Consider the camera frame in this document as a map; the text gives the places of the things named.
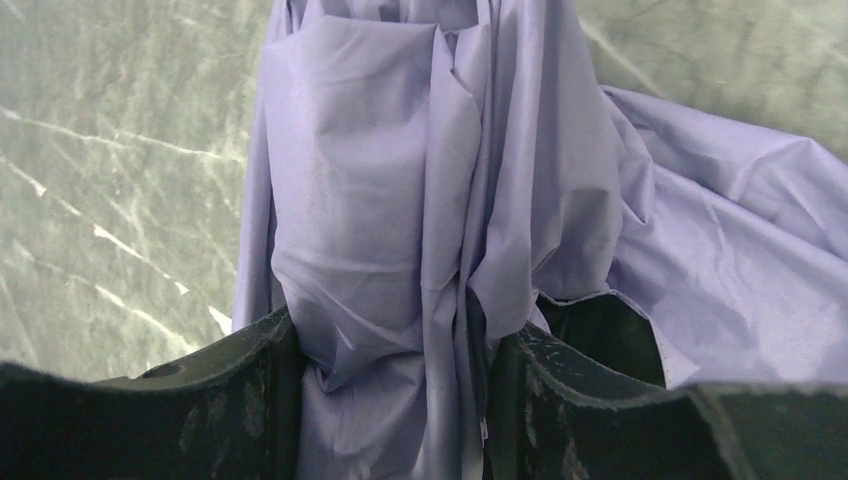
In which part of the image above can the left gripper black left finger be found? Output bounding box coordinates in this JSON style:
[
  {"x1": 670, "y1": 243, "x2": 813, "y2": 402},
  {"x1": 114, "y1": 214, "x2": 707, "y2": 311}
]
[{"x1": 1, "y1": 309, "x2": 306, "y2": 479}]

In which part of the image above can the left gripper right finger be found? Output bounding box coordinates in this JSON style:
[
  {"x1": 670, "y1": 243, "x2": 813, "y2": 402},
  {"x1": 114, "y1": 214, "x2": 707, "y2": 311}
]
[{"x1": 486, "y1": 294, "x2": 847, "y2": 479}]

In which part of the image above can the lavender folding umbrella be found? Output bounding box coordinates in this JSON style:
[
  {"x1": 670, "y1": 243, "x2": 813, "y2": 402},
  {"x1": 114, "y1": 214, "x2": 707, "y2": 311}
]
[{"x1": 233, "y1": 1, "x2": 847, "y2": 479}]

